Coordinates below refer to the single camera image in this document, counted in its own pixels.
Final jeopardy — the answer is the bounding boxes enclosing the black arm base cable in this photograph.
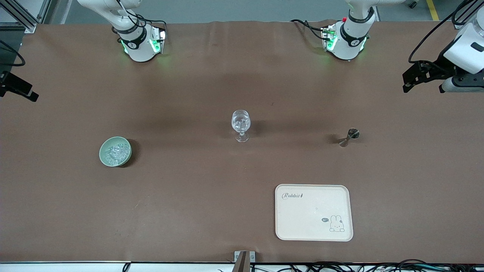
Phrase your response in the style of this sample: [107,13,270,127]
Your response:
[290,18,330,41]
[136,14,168,33]

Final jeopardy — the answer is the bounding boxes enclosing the clear ice cubes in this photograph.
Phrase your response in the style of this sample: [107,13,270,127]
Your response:
[105,144,129,165]

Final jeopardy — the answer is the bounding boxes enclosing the brown table cover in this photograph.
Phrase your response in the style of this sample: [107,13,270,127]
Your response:
[0,20,484,264]

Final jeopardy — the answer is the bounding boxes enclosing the green ceramic bowl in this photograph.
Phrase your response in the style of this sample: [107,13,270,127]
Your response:
[99,136,132,167]

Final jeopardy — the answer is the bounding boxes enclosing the cream rabbit print tray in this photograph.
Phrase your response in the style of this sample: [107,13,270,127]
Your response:
[275,184,354,242]

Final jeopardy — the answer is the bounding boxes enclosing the black right arm base cable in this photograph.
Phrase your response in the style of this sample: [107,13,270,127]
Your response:
[136,14,168,33]

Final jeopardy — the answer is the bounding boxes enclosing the steel jigger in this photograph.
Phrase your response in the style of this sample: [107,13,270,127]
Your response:
[338,128,360,148]

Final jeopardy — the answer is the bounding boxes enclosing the black left arm base cable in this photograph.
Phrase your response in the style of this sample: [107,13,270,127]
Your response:
[290,18,330,41]

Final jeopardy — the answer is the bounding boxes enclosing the grey metal bracket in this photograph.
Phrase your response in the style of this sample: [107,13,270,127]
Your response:
[234,251,256,263]

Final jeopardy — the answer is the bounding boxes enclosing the black cable tangle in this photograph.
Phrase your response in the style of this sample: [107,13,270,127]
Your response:
[217,259,484,272]

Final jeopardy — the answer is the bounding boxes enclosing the brown upright bar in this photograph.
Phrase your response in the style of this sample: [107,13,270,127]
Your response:
[235,252,250,272]

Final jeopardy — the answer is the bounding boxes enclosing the clear wine glass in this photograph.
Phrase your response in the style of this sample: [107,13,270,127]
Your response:
[231,110,251,143]

